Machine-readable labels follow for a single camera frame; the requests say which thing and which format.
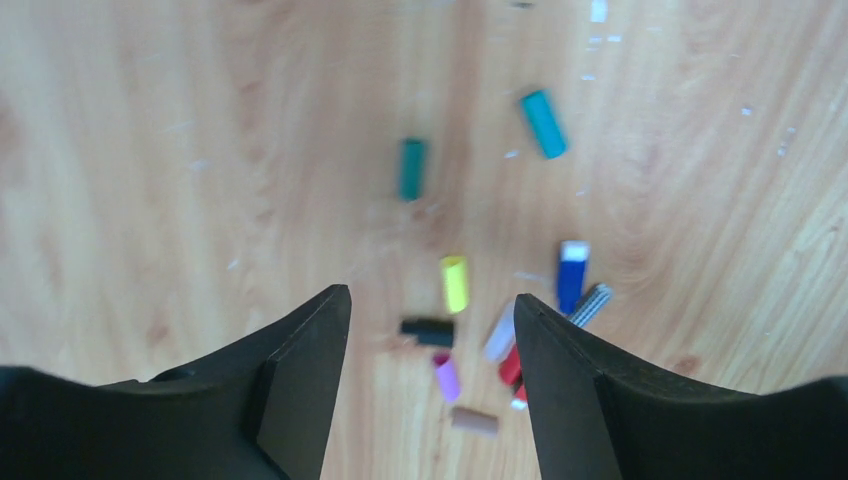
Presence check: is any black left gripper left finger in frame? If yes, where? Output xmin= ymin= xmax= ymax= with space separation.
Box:
xmin=1 ymin=284 xmax=351 ymax=479

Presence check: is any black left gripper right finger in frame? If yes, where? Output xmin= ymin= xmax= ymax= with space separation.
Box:
xmin=514 ymin=294 xmax=847 ymax=479

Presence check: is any houndstooth pen cap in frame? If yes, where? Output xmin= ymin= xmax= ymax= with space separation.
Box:
xmin=569 ymin=283 xmax=614 ymax=328

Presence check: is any red marker cap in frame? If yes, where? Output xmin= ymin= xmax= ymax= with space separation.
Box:
xmin=498 ymin=344 xmax=521 ymax=387
xmin=511 ymin=381 xmax=528 ymax=411

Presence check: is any clear gel pen cap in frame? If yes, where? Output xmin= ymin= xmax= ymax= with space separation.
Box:
xmin=483 ymin=300 xmax=515 ymax=364

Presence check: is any black marker cap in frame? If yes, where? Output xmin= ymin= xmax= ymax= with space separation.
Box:
xmin=399 ymin=318 xmax=455 ymax=348

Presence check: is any pink marker cap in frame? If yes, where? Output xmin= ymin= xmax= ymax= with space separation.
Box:
xmin=432 ymin=352 xmax=461 ymax=403

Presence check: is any brown marker cap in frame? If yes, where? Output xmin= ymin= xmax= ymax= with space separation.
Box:
xmin=451 ymin=407 xmax=499 ymax=437

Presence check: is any blue pen cap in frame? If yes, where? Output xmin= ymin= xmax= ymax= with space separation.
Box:
xmin=556 ymin=240 xmax=590 ymax=315

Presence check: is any yellow marker cap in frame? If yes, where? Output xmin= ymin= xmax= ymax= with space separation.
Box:
xmin=440 ymin=256 xmax=470 ymax=314

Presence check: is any dark green marker cap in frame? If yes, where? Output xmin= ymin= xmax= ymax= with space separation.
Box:
xmin=397 ymin=138 xmax=428 ymax=202

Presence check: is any teal marker cap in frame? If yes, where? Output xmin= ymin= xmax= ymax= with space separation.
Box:
xmin=519 ymin=90 xmax=568 ymax=159

